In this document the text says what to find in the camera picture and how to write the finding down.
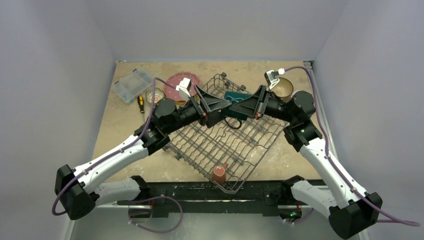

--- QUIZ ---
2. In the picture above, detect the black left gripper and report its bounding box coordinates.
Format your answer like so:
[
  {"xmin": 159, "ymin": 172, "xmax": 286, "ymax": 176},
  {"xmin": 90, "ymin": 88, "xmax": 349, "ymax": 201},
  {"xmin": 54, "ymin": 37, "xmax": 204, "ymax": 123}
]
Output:
[{"xmin": 164, "ymin": 85, "xmax": 231, "ymax": 134}]

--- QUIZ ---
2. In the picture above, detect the dark green mug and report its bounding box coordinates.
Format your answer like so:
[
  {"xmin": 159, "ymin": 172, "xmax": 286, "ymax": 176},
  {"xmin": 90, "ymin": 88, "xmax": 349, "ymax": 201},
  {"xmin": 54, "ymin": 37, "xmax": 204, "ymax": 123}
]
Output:
[{"xmin": 221, "ymin": 91, "xmax": 252, "ymax": 130}]

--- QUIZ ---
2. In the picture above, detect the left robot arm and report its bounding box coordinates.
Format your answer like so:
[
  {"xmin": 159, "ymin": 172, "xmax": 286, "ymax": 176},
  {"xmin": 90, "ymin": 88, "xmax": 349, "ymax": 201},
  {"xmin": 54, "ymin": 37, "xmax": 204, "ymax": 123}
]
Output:
[{"xmin": 51, "ymin": 86, "xmax": 232, "ymax": 220}]

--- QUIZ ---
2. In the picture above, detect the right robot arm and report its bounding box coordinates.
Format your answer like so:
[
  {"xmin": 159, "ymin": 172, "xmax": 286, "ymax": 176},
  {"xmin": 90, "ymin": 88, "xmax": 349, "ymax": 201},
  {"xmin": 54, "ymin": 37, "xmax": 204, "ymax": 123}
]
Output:
[{"xmin": 228, "ymin": 85, "xmax": 383, "ymax": 240}]

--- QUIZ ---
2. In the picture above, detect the yellow plate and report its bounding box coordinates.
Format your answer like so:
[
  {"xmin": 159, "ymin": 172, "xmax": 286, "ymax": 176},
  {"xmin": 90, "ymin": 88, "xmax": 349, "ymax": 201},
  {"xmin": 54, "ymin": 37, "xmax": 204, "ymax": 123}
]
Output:
[{"xmin": 174, "ymin": 97, "xmax": 188, "ymax": 106}]

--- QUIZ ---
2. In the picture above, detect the brown ceramic bowl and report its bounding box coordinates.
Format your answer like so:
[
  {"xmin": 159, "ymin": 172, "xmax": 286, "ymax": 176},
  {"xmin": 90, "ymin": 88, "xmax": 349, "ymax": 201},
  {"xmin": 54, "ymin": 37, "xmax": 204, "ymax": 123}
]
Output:
[{"xmin": 272, "ymin": 77, "xmax": 294, "ymax": 102}]

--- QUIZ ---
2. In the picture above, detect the pink dotted plate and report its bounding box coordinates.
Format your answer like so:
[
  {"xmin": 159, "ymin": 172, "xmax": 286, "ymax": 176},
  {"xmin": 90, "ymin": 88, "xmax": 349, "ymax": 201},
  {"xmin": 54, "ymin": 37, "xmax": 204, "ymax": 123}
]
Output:
[{"xmin": 163, "ymin": 72, "xmax": 200, "ymax": 103}]

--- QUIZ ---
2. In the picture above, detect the yellow black screwdriver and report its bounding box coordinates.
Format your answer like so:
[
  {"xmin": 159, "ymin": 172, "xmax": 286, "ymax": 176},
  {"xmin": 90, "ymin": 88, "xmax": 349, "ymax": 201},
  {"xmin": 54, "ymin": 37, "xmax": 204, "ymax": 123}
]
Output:
[{"xmin": 137, "ymin": 95, "xmax": 145, "ymax": 122}]

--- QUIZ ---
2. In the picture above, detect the clear plastic screw box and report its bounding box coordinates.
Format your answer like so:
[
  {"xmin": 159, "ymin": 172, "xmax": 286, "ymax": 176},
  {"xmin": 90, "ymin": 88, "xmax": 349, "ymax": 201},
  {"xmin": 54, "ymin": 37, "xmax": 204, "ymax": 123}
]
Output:
[{"xmin": 111, "ymin": 67, "xmax": 153, "ymax": 104}]

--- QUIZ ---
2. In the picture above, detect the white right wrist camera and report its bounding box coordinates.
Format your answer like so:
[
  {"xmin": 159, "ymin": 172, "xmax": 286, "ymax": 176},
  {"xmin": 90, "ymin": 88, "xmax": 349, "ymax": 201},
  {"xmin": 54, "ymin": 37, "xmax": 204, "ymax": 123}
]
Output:
[{"xmin": 264, "ymin": 68, "xmax": 286, "ymax": 91}]

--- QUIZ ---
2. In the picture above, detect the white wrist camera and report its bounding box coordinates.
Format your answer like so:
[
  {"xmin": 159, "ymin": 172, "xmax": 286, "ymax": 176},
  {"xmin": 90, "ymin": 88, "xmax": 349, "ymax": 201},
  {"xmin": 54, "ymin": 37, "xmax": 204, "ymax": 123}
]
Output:
[
  {"xmin": 175, "ymin": 77, "xmax": 192, "ymax": 101},
  {"xmin": 264, "ymin": 68, "xmax": 286, "ymax": 91}
]

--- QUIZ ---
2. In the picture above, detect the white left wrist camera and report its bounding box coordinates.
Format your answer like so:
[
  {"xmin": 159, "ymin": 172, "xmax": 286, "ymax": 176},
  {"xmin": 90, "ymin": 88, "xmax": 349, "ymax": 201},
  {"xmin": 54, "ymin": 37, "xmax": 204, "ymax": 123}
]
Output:
[{"xmin": 175, "ymin": 77, "xmax": 192, "ymax": 101}]

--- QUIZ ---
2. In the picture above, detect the grey wire dish rack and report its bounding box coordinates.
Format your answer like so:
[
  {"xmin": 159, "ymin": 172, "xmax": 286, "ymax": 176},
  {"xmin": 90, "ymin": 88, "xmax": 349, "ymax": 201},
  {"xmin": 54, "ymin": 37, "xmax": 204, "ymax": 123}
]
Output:
[{"xmin": 162, "ymin": 72, "xmax": 290, "ymax": 195}]

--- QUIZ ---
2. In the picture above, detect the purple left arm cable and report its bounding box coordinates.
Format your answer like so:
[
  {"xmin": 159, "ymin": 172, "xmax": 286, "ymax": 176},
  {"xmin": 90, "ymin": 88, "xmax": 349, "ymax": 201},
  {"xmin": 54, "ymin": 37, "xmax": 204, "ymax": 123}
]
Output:
[{"xmin": 51, "ymin": 77, "xmax": 181, "ymax": 217}]

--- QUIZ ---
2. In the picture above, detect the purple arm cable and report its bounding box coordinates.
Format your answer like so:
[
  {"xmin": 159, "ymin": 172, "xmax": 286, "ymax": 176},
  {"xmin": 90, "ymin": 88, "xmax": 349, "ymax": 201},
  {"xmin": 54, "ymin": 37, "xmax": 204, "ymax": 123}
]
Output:
[
  {"xmin": 283, "ymin": 65, "xmax": 421, "ymax": 228},
  {"xmin": 51, "ymin": 77, "xmax": 181, "ymax": 217}
]

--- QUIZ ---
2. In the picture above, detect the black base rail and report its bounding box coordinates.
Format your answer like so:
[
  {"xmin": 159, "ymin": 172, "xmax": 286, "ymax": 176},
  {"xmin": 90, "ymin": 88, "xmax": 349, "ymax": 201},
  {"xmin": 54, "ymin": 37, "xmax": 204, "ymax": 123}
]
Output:
[{"xmin": 117, "ymin": 180, "xmax": 309, "ymax": 219}]

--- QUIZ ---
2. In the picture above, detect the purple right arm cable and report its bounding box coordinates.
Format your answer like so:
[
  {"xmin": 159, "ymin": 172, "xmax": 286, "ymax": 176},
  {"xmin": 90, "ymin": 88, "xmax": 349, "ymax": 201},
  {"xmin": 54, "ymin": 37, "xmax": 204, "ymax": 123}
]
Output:
[{"xmin": 283, "ymin": 65, "xmax": 421, "ymax": 228}]

